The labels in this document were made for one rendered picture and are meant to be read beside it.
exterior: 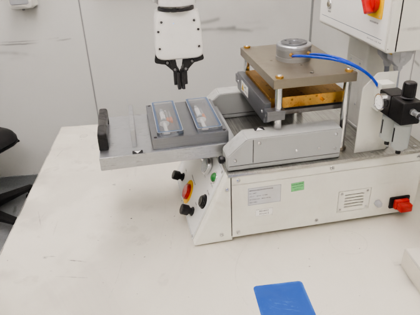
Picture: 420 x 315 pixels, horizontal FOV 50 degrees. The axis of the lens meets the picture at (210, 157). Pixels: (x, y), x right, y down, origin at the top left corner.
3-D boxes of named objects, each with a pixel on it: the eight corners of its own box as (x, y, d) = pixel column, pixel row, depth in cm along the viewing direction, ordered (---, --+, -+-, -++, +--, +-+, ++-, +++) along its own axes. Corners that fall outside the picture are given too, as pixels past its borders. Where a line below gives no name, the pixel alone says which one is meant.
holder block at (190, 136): (210, 107, 114) (210, 98, 113) (229, 140, 97) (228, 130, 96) (146, 114, 112) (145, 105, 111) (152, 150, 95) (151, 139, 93)
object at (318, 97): (308, 79, 116) (310, 42, 112) (347, 110, 97) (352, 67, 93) (244, 85, 114) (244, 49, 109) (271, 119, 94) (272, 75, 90)
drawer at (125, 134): (217, 119, 117) (216, 90, 114) (237, 157, 98) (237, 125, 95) (103, 132, 113) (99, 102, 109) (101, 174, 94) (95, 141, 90)
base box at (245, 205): (347, 151, 137) (354, 99, 129) (420, 222, 105) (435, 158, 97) (175, 173, 129) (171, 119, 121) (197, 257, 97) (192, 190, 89)
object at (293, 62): (327, 73, 120) (332, 24, 114) (389, 117, 93) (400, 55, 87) (240, 82, 116) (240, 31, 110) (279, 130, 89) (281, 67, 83)
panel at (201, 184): (176, 175, 127) (200, 117, 121) (192, 240, 101) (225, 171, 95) (169, 173, 127) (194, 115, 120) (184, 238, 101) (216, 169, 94)
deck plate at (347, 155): (355, 97, 130) (355, 94, 129) (429, 151, 99) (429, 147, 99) (199, 115, 123) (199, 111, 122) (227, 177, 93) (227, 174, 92)
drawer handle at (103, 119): (109, 122, 108) (107, 107, 106) (109, 150, 95) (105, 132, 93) (100, 123, 108) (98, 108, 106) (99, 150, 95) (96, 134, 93)
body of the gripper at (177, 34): (151, 6, 87) (156, 62, 92) (202, 3, 89) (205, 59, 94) (149, 0, 94) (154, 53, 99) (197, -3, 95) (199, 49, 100)
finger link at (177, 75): (164, 61, 95) (167, 91, 98) (179, 60, 95) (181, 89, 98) (163, 57, 98) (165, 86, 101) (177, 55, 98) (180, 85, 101)
